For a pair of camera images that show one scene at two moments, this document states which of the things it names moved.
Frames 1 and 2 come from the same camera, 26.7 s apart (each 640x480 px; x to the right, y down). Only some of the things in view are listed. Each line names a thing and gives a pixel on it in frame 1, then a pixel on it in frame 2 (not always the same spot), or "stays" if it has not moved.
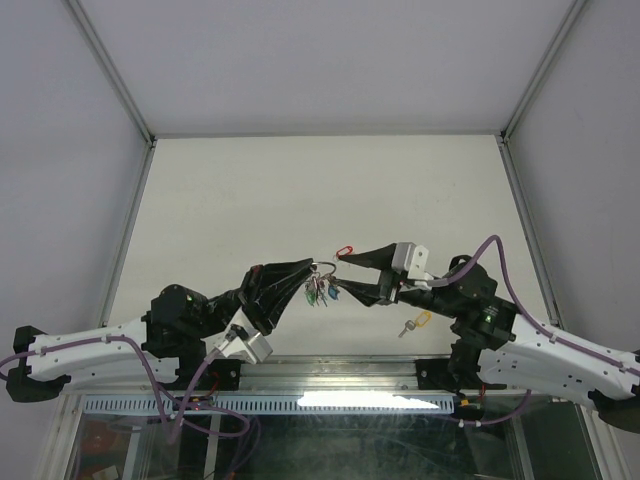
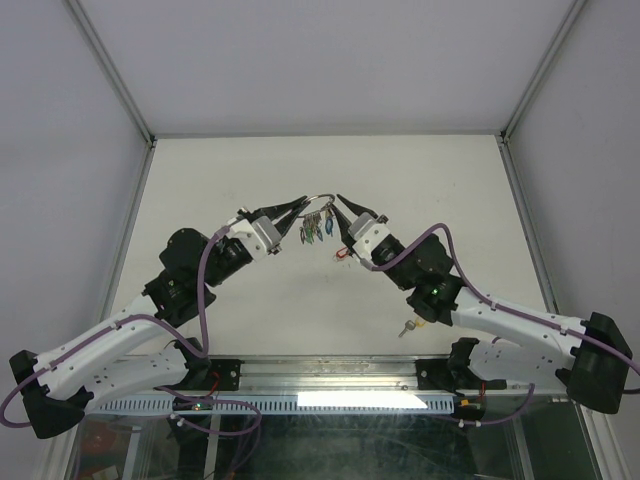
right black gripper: x=391 y=282 to x=345 y=229
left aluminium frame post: x=112 y=68 stays
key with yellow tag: x=423 y=319 stays
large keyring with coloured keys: x=321 y=282 to x=312 y=221
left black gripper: x=267 y=289 to x=284 y=223
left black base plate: x=219 y=375 stays
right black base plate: x=435 y=374 stays
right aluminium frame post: x=567 y=23 stays
